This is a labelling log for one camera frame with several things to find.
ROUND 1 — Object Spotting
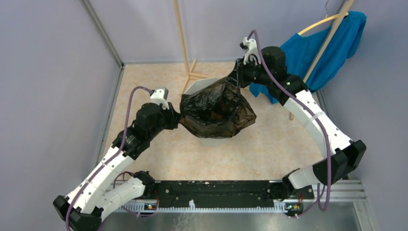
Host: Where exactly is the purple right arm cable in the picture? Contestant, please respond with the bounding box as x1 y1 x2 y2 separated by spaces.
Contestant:
248 29 333 213

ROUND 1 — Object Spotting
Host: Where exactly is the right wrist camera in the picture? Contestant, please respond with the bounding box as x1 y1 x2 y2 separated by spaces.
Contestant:
240 37 261 65

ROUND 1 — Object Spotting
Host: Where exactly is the black trash bag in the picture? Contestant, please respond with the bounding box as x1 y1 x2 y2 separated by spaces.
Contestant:
179 77 257 139

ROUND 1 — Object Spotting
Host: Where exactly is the blue cloth shirt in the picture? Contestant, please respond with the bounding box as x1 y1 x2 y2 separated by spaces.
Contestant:
249 11 367 104

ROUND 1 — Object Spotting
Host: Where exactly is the wooden clothes rack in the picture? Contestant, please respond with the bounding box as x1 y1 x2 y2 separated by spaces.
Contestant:
172 0 355 121

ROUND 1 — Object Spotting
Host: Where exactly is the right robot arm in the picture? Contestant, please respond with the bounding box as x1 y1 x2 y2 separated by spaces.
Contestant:
228 44 366 198

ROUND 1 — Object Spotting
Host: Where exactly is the wooden clothes hanger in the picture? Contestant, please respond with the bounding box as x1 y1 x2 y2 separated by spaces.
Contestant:
297 0 354 36

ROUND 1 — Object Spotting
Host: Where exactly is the aluminium frame post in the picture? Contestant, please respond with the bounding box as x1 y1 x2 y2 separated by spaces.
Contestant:
80 0 124 68

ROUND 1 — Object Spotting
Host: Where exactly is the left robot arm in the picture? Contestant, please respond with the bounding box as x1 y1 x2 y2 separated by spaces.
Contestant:
53 103 180 231

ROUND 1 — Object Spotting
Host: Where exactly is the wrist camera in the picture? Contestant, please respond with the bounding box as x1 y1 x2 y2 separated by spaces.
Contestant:
150 87 169 110
240 37 261 65

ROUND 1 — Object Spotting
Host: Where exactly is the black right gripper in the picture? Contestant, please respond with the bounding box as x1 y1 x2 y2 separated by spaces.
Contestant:
225 55 271 89

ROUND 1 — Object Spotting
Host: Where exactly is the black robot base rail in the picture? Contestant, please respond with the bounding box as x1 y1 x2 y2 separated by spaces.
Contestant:
134 180 315 209

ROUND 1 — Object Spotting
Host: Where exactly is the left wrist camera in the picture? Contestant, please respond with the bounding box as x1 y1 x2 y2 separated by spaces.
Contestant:
150 87 169 110

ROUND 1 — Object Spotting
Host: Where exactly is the white plastic trash bin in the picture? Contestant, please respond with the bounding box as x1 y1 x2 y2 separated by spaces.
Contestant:
183 77 226 147

